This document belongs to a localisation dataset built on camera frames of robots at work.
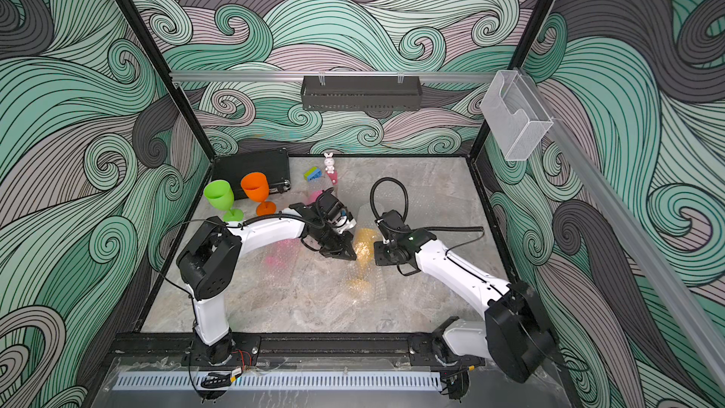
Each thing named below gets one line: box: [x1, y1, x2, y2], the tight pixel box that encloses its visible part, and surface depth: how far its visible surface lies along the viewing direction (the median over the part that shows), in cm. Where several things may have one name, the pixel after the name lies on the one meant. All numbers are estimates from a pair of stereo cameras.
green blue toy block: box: [303, 166, 322, 183], surface depth 114 cm
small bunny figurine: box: [323, 152, 336, 174], surface depth 112 cm
